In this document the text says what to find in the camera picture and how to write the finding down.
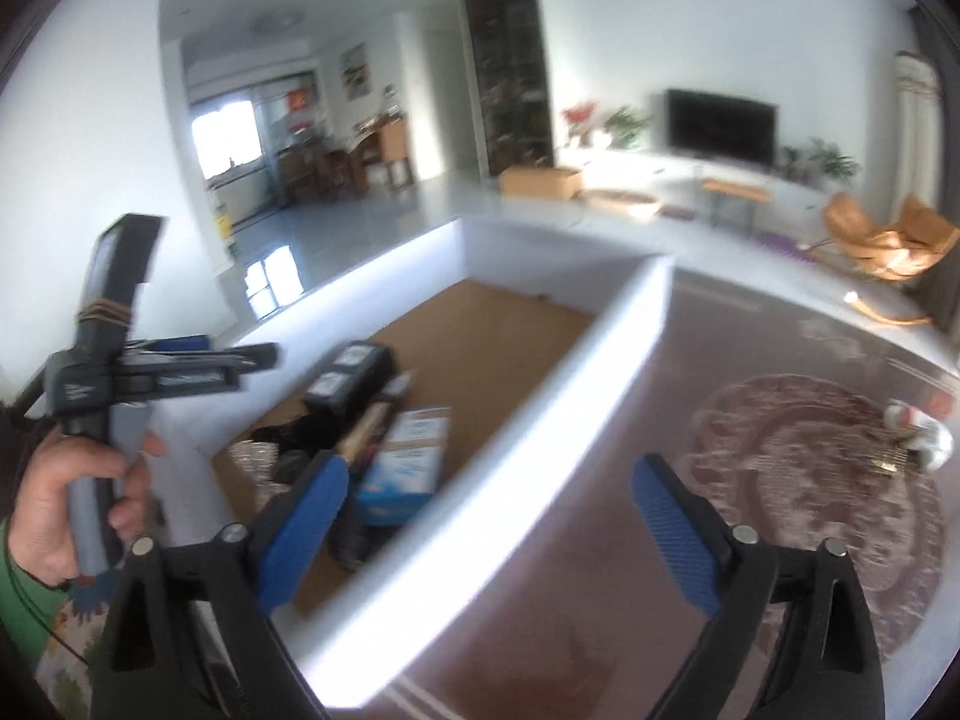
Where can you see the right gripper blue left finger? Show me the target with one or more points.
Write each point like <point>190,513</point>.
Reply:
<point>246,573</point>

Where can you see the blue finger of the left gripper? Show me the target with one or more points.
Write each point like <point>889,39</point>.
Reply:
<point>176,345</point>

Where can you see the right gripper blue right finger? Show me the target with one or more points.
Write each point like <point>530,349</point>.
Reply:
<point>724,571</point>

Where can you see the black rectangular box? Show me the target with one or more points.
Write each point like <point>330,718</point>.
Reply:
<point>355,375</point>

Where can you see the gold tube cosmetic bottle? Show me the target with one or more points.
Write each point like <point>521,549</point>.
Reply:
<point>376,419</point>

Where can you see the blue white medicine box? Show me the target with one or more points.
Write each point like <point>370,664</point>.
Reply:
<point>406,470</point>

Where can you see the white knit glove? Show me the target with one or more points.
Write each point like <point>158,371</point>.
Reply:
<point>900,415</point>

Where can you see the person left hand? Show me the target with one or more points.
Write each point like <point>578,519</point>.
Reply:
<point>39,533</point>

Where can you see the white cardboard storage box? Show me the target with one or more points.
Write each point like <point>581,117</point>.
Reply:
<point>531,337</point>

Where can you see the orange lounge chair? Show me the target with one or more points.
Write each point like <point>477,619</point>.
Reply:
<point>915,242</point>

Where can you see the brown cardboard box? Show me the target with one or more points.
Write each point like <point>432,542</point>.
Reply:
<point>549,183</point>

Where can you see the wooden bench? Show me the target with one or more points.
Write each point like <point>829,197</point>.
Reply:
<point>720,192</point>

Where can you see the white media console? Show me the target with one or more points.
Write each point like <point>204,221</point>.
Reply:
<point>791,208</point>

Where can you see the black television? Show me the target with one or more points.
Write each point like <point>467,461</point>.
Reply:
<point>716,126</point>

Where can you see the red flower vase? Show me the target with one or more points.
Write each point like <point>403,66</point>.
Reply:
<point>577,120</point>

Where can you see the dark display cabinet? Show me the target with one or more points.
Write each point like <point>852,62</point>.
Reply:
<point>512,84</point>

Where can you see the green potted plant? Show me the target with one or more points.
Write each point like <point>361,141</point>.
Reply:
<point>628,126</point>

